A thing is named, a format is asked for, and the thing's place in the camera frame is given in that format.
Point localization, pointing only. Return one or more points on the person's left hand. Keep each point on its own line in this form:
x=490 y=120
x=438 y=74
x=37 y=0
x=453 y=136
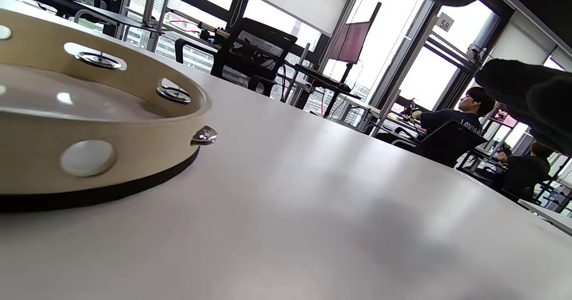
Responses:
x=536 y=99

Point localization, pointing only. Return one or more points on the white roller blind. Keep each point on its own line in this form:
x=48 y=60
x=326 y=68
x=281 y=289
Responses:
x=295 y=0

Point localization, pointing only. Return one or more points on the white number sign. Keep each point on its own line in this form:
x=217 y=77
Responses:
x=444 y=23

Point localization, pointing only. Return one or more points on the black desk with white legs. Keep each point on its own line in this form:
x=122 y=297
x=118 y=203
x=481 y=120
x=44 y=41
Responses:
x=321 y=78

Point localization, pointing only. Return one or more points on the computer monitor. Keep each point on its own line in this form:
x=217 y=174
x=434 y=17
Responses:
x=351 y=40

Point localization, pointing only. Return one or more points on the beige wooden tambourine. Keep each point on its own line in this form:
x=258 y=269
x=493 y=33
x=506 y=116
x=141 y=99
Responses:
x=40 y=166

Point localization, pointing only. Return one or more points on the aluminium frame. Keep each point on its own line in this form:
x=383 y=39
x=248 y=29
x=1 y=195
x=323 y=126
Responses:
x=154 y=9

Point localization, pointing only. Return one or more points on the black mesh office chair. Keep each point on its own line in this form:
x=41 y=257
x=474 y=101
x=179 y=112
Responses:
x=263 y=45

